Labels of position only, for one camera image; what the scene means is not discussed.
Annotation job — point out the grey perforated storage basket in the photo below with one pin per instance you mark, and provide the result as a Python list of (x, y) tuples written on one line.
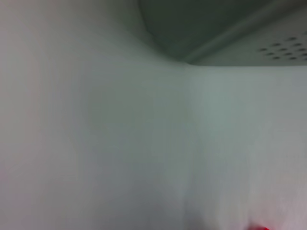
[(216, 24)]

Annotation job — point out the small red brick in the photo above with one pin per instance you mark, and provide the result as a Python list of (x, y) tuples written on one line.
[(260, 227)]

